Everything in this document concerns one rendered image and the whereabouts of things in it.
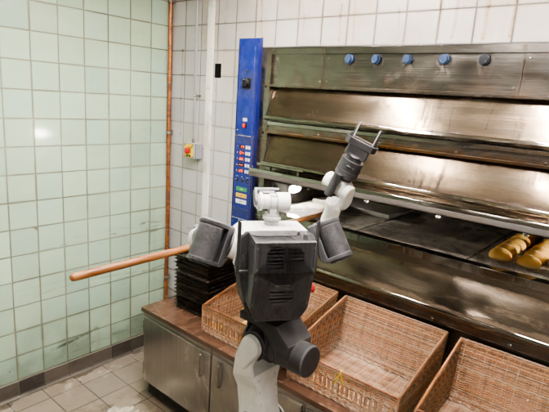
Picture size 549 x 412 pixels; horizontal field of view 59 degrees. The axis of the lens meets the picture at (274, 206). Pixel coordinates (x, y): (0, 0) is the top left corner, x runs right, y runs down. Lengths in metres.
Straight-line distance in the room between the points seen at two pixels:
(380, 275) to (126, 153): 1.79
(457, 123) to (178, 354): 1.87
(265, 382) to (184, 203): 1.81
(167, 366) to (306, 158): 1.42
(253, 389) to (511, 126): 1.43
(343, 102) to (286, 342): 1.32
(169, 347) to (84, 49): 1.77
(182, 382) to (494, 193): 1.89
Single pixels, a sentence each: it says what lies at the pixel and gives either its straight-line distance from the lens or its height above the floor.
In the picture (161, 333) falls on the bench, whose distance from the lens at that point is 2.94.
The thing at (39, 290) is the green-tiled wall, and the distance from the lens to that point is 3.23.
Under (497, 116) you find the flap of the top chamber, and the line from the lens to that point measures 2.22.
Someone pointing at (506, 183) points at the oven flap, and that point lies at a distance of 2.21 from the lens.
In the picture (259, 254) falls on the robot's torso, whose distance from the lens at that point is 1.49.
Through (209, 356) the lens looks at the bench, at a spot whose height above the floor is 0.50.
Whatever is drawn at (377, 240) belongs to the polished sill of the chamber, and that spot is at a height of 1.17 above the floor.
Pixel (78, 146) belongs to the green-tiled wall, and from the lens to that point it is 3.13.
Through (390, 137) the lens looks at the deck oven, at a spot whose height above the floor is 1.68.
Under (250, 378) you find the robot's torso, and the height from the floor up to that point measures 0.85.
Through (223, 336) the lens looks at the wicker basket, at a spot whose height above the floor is 0.61.
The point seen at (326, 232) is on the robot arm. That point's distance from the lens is 1.71.
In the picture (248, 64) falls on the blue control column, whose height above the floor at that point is 2.01.
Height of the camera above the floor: 1.83
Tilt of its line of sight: 13 degrees down
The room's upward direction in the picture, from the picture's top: 4 degrees clockwise
